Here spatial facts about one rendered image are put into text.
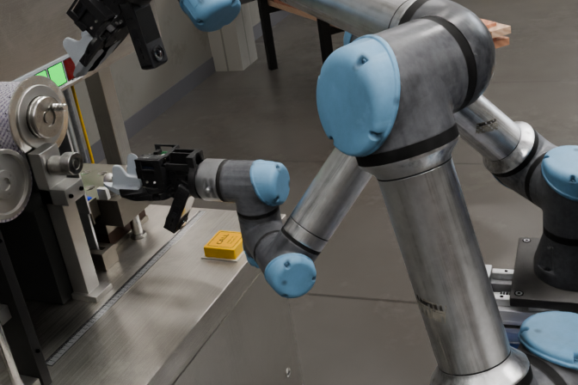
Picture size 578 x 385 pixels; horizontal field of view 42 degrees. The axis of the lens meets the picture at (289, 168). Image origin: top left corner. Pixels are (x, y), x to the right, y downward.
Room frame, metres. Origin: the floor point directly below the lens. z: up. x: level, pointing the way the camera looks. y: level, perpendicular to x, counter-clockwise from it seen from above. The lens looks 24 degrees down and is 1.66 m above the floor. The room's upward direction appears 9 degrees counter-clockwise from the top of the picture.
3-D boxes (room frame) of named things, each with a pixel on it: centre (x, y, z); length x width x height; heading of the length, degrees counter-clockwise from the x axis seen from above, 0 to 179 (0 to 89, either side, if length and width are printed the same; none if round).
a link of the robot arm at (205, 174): (1.23, 0.13, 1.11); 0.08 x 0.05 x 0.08; 153
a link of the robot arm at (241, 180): (1.19, 0.06, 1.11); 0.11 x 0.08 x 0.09; 63
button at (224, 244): (1.35, 0.15, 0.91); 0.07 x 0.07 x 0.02; 63
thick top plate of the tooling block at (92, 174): (1.54, 0.49, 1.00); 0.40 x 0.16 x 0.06; 63
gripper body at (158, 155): (1.26, 0.21, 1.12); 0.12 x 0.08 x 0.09; 63
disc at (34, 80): (1.31, 0.43, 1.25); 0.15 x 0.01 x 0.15; 153
